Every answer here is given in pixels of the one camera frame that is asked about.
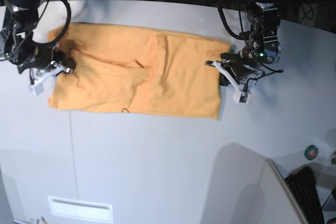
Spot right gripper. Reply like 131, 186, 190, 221
17, 47, 76, 74

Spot orange t-shirt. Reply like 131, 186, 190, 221
48, 23, 231, 120

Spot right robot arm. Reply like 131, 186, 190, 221
1, 0, 76, 73

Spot black keyboard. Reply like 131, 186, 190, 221
285, 166, 324, 224

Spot white cable grommet plate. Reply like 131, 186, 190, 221
48, 196, 113, 223

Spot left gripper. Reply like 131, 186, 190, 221
206, 47, 265, 87

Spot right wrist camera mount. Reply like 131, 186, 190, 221
28, 65, 68, 97

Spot green tape roll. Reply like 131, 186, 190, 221
304, 145, 319, 161

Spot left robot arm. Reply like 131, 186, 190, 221
217, 0, 281, 89

